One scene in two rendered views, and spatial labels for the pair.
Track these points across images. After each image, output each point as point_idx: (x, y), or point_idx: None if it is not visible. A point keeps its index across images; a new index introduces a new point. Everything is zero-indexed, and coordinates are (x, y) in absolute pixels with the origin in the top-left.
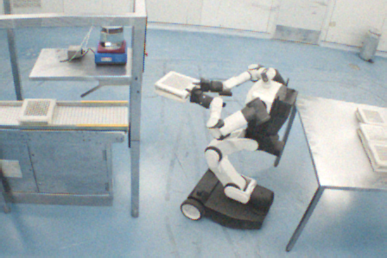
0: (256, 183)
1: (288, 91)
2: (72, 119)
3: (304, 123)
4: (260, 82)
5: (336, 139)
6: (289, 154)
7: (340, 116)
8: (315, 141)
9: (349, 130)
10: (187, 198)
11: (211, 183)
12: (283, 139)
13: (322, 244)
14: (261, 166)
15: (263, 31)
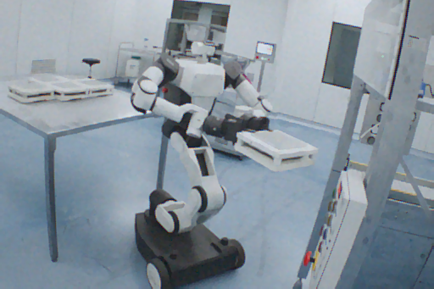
0: (109, 258)
1: (180, 58)
2: (421, 191)
3: (108, 119)
4: (201, 64)
5: (101, 107)
6: (9, 258)
7: (49, 108)
8: (128, 113)
9: (69, 103)
10: (238, 249)
11: (196, 250)
12: (55, 210)
13: (122, 194)
14: (75, 269)
15: None
